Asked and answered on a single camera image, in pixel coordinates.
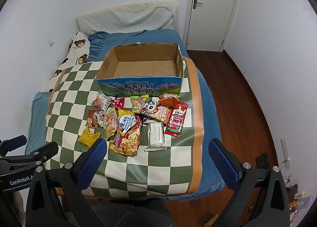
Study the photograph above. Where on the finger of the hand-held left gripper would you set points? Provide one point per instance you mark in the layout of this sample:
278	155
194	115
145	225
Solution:
14	141
42	151

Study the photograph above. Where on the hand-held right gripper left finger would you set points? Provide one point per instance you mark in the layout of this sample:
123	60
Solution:
92	160

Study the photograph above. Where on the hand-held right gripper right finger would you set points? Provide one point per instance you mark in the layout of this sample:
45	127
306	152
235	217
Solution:
223	165

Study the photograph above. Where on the red crown print snack packet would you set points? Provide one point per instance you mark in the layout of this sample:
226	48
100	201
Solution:
177	120

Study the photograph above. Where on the clear colourful candy bag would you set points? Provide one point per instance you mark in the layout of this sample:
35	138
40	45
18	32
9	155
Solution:
138	104

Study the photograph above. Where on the cardboard box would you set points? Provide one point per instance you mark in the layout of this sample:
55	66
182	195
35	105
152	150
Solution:
138	68

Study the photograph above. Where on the small yellow snack packet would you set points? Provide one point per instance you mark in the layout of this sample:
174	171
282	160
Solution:
88	139

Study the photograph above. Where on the black floor box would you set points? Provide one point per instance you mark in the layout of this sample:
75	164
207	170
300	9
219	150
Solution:
262	160

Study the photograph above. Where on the yellow noodle packet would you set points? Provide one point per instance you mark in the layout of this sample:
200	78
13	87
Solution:
127	140

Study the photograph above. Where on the clear orange snack packet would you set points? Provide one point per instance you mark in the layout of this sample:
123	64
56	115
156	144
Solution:
111	124

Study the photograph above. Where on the brown snack packet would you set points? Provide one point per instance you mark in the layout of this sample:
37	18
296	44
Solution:
92	119

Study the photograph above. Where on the blue bed sheet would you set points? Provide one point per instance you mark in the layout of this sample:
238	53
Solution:
213	108

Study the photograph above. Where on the cookie print snack packet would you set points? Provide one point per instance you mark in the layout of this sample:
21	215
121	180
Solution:
100	100

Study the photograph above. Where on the small red snack packet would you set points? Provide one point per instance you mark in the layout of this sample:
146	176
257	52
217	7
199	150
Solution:
118	103

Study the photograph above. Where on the green white checkered blanket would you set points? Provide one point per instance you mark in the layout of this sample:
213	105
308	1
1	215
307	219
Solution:
161	167

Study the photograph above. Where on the white power strip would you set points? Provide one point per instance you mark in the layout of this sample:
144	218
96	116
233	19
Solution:
284	152

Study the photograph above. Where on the black snack packet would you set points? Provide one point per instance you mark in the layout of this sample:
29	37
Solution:
144	119

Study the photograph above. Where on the white plain snack packet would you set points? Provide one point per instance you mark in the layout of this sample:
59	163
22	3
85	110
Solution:
155	136

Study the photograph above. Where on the orange panda snack bag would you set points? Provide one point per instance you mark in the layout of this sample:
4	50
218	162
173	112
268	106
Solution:
158	113

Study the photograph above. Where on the colourful clutter pile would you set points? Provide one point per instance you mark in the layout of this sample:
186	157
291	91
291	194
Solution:
297	199

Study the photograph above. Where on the orange red snack packet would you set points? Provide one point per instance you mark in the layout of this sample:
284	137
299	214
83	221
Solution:
169	99

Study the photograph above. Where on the bear print pillow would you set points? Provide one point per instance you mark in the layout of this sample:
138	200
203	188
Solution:
79	46

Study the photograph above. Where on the grey pillow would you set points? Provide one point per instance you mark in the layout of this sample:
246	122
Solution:
123	20

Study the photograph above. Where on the white door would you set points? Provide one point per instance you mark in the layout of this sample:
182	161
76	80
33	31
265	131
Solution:
213	13

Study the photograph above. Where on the white wall socket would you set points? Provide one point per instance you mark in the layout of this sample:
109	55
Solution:
50	42

